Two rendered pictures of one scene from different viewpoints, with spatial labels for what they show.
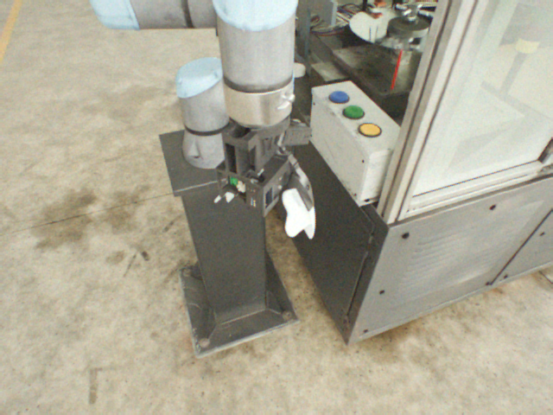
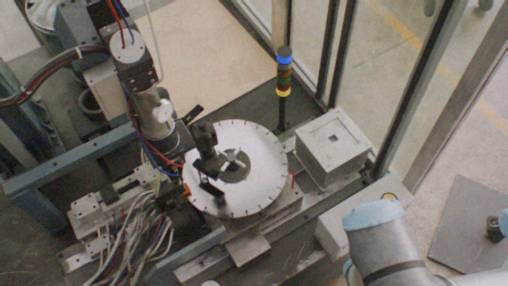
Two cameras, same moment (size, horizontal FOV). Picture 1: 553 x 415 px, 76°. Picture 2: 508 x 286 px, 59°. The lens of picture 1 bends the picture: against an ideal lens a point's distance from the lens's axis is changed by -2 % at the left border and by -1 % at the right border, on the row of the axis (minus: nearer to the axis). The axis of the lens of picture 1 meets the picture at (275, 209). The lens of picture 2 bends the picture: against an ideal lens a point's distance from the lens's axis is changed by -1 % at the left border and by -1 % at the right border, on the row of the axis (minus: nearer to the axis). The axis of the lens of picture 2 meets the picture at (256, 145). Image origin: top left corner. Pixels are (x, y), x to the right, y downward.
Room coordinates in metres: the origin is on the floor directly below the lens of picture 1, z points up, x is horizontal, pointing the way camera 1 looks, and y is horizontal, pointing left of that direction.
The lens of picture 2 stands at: (1.10, 0.27, 2.16)
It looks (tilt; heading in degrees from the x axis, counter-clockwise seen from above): 60 degrees down; 262
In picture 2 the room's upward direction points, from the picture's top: 3 degrees counter-clockwise
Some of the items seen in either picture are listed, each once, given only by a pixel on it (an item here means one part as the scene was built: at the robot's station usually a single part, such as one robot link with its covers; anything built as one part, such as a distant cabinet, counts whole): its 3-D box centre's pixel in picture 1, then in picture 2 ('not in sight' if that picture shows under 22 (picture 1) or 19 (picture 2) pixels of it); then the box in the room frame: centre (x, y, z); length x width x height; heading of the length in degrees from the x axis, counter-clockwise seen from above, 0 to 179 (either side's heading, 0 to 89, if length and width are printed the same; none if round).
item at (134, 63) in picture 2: not in sight; (114, 40); (1.28, -0.45, 1.45); 0.35 x 0.07 x 0.28; 110
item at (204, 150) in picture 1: (209, 134); not in sight; (0.77, 0.17, 0.80); 0.15 x 0.15 x 0.10
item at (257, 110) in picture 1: (260, 96); not in sight; (0.36, 0.02, 1.13); 0.08 x 0.08 x 0.05
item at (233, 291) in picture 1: (225, 238); not in sight; (0.77, 0.17, 0.37); 0.40 x 0.40 x 0.75; 20
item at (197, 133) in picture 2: not in sight; (205, 144); (1.14, -0.33, 1.17); 0.06 x 0.05 x 0.20; 11
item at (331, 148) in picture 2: not in sight; (330, 149); (0.74, -0.44, 0.82); 0.18 x 0.18 x 0.15; 20
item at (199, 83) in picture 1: (206, 92); not in sight; (0.77, 0.16, 0.91); 0.13 x 0.12 x 0.14; 92
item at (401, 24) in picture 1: (409, 22); (232, 164); (1.08, -0.38, 0.96); 0.11 x 0.11 x 0.03
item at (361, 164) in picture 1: (353, 139); (363, 217); (0.71, -0.19, 0.82); 0.28 x 0.11 x 0.15; 20
